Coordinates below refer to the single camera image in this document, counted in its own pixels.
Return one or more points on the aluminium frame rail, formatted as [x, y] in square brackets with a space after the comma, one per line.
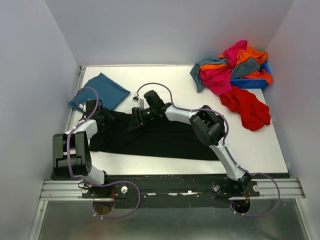
[52, 191]

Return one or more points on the grey blue t shirt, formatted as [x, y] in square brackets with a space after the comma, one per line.
[195, 76]

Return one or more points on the orange t shirt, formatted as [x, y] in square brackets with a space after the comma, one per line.
[250, 57]

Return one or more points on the black t shirt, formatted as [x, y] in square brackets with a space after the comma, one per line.
[163, 138]

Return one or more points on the red t shirt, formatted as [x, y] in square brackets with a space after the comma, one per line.
[253, 113]

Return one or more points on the blue plastic bin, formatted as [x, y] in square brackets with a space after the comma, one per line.
[251, 75]

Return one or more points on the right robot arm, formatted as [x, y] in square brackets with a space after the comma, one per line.
[209, 126]

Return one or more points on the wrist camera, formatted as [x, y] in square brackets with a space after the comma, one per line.
[139, 101]
[81, 107]

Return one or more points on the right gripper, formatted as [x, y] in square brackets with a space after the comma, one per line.
[136, 120]

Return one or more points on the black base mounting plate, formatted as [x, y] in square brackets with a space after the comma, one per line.
[171, 191]

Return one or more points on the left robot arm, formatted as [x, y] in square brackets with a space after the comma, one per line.
[71, 156]

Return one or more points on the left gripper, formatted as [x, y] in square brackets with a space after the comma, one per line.
[109, 119]

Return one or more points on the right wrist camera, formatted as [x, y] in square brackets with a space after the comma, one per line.
[139, 101]

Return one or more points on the folded blue t shirt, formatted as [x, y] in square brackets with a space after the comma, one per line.
[109, 92]

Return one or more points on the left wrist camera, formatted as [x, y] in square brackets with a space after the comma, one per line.
[81, 107]

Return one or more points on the magenta t shirt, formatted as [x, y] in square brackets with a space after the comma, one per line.
[216, 72]

